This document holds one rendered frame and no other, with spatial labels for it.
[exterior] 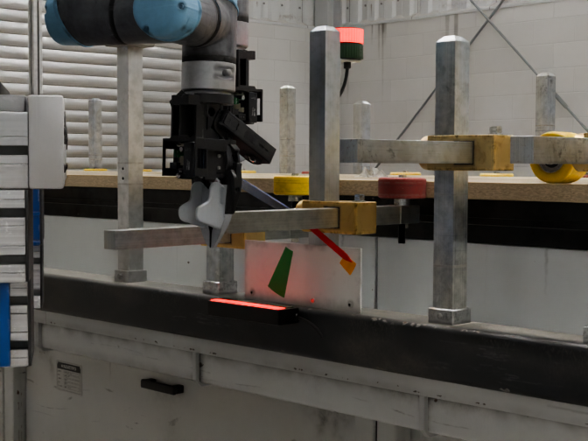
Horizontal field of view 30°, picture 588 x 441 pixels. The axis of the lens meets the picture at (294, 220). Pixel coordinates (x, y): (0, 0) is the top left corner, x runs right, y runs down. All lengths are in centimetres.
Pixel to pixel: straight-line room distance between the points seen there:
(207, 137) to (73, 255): 119
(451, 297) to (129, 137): 80
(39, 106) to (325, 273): 76
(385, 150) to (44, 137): 49
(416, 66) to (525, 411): 992
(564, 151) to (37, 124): 57
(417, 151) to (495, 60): 930
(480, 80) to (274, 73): 232
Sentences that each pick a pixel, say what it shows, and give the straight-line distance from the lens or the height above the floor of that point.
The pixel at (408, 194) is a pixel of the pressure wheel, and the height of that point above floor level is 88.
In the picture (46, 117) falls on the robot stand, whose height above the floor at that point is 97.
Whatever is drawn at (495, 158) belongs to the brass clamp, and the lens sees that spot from 153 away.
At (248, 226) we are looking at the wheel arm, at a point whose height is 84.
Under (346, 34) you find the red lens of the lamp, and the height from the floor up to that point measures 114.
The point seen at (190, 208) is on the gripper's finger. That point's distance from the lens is 154.
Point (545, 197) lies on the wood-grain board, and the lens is 173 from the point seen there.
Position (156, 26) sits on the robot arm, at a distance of 141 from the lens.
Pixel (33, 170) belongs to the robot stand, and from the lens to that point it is 108.
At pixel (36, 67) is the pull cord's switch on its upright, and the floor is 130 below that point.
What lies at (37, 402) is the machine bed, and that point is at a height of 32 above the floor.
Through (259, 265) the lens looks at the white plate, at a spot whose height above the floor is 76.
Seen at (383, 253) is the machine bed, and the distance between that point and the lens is 194.
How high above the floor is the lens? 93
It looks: 3 degrees down
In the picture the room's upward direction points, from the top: straight up
